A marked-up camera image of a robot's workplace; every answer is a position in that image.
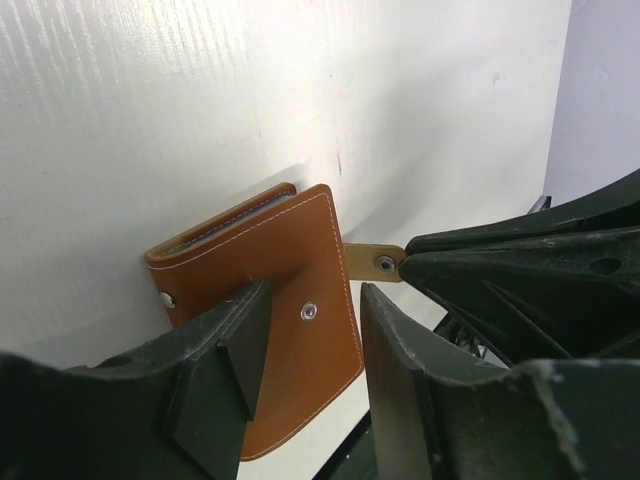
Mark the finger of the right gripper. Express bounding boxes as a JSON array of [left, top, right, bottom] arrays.
[[400, 227, 639, 364], [405, 171, 639, 253]]

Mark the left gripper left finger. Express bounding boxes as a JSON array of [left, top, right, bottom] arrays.
[[1, 281, 272, 479]]

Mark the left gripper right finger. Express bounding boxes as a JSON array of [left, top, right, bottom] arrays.
[[360, 283, 639, 479]]

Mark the brown leather card holder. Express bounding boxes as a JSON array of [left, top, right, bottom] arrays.
[[146, 183, 405, 461]]

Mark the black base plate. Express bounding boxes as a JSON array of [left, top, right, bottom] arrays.
[[313, 411, 379, 480]]

